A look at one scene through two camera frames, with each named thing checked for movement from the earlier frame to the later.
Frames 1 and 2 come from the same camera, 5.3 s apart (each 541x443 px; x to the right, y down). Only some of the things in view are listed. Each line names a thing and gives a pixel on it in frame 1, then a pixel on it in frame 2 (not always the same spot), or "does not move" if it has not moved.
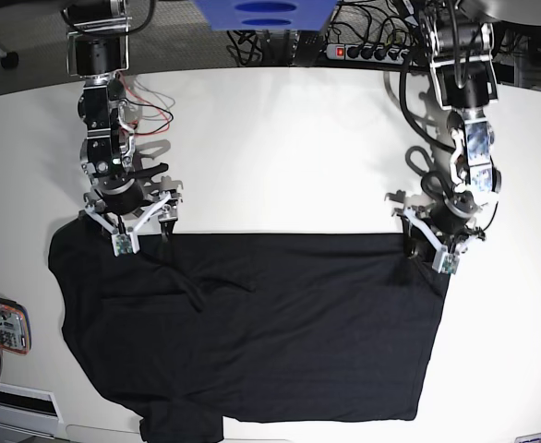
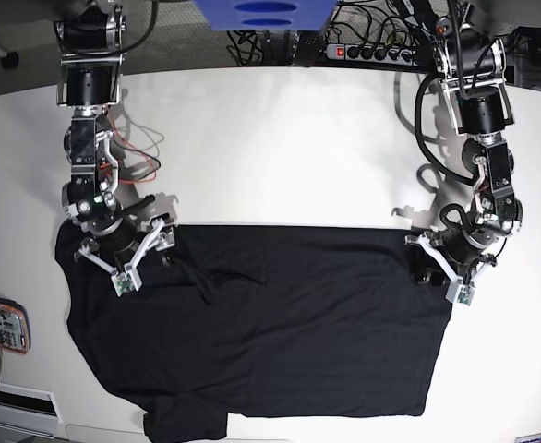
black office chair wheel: [11, 61] does not move
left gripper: [126, 205] -> [119, 235]
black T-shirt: [190, 332] does not move
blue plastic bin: [267, 15] does not move
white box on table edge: [26, 410] does not move
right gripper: [446, 216] -> [447, 253]
